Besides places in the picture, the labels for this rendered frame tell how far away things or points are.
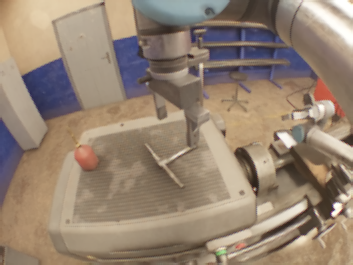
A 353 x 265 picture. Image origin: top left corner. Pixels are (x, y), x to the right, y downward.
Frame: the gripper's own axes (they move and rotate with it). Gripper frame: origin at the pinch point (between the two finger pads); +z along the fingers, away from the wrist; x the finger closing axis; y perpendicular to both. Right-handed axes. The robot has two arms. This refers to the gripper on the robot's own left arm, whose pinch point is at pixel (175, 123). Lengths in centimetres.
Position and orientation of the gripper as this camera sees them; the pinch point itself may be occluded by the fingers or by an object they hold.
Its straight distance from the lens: 40.8
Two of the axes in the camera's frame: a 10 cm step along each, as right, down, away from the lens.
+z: 0.9, 7.4, 6.6
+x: 5.7, 5.1, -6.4
